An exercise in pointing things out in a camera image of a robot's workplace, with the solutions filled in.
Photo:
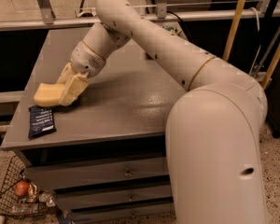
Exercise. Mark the red apple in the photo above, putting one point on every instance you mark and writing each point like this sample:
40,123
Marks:
21,188

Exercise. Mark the yellow sponge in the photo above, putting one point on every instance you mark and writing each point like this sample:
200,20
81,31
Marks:
48,94

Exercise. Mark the blue rxbar wrapper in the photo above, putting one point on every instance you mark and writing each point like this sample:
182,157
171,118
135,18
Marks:
41,121

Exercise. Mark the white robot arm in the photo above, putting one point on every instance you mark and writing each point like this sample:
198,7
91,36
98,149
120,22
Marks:
212,131

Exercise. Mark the grey drawer cabinet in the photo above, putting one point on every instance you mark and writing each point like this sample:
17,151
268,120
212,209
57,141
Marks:
107,158

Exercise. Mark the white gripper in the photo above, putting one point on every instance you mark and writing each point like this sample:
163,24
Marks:
85,58

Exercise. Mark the green chip bag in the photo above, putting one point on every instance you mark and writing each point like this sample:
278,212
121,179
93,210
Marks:
172,30

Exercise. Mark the black wire basket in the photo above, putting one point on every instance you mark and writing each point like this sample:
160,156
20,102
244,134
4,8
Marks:
12,205

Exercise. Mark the yellow wooden pole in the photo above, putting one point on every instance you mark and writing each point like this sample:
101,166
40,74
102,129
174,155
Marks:
233,30

